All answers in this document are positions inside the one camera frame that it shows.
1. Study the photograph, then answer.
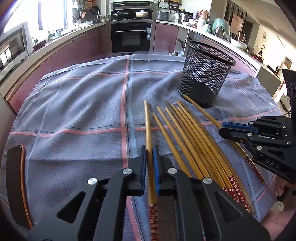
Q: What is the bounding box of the built-in black oven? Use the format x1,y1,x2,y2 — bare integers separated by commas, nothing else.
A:
110,22,152,53

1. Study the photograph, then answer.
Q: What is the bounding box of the black camera box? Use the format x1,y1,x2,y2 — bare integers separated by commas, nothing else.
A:
282,69,296,127

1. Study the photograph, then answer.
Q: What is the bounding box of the white microwave oven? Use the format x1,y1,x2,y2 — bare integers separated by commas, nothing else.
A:
1,22,33,80

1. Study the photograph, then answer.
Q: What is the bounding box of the right hand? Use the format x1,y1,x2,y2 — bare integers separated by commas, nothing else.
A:
274,176,295,206

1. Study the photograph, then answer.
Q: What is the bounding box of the grey plaid tablecloth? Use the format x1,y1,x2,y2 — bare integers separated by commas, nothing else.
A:
1,54,282,240

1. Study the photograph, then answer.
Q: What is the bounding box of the black smartphone copper edge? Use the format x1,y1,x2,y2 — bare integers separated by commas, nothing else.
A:
6,144,33,230

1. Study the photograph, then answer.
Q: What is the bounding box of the black mesh cup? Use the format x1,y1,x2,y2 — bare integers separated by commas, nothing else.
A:
178,40,236,108

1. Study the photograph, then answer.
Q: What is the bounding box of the bamboo chopstick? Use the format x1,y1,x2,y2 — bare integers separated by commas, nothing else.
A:
157,106,203,179
170,103,251,213
165,100,232,195
152,113,192,177
165,108,211,178
177,100,252,213

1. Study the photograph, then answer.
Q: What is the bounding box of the teal electric fan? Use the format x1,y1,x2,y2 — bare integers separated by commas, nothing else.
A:
212,18,232,42

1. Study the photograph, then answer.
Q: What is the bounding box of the white ceramic pot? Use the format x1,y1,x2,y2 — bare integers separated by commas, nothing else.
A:
135,10,152,19

